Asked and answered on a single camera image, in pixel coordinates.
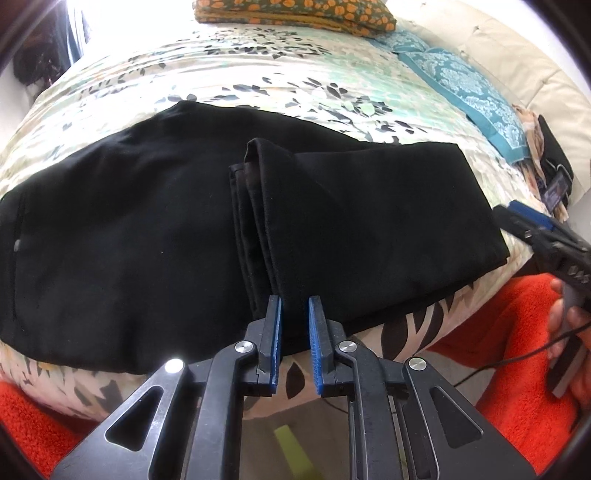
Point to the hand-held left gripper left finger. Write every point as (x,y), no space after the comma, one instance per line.
(276,341)

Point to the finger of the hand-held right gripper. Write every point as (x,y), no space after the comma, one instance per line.
(531,212)
(515,224)

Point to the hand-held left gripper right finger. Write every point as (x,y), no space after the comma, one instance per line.
(315,346)

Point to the black pants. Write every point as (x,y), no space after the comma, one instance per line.
(138,230)

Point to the person's right hand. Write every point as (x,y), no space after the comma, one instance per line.
(579,364)

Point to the small dark screen device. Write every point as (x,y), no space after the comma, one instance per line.
(556,189)

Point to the black bag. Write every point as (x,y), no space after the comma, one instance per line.
(554,143)

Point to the brown patterned cloth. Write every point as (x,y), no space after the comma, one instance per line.
(531,138)

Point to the yellow green flat item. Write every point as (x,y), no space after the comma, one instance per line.
(295,452)

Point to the large teal patterned pillow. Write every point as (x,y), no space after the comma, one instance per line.
(461,83)

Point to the cream padded headboard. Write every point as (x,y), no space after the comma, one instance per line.
(531,60)

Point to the small teal patterned pillow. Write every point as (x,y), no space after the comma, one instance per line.
(401,41)

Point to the bed with floral sheet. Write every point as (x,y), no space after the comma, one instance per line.
(231,60)

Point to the orange spotted green pillow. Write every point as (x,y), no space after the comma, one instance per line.
(295,11)

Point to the hanging dark coats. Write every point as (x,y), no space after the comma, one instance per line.
(37,60)

